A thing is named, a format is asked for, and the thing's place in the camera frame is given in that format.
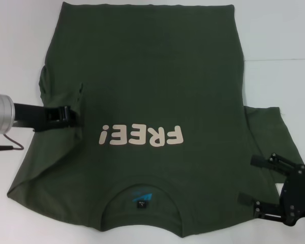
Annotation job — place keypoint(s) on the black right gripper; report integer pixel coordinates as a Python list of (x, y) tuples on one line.
[(300, 195)]

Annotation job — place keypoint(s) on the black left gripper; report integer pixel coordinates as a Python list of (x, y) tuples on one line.
[(38, 117)]

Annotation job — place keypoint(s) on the dark green FREE t-shirt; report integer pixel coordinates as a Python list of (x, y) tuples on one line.
[(155, 76)]

